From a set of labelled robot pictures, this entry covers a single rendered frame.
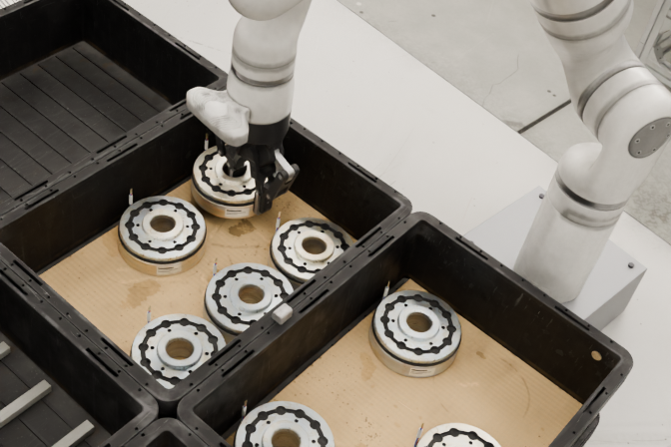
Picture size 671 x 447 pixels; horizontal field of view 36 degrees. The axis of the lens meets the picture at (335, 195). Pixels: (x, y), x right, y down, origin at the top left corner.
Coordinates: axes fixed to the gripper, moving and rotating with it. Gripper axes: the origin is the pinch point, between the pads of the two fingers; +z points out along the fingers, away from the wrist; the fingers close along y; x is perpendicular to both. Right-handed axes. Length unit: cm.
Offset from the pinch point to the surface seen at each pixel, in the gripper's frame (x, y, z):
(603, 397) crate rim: -7.2, -47.6, -5.0
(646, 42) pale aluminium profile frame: -177, 32, 72
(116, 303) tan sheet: 21.0, -2.2, 4.3
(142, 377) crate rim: 28.4, -17.7, -5.7
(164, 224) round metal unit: 10.4, 3.2, 2.6
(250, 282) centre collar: 8.9, -10.9, 0.8
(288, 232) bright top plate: -0.2, -7.2, 1.6
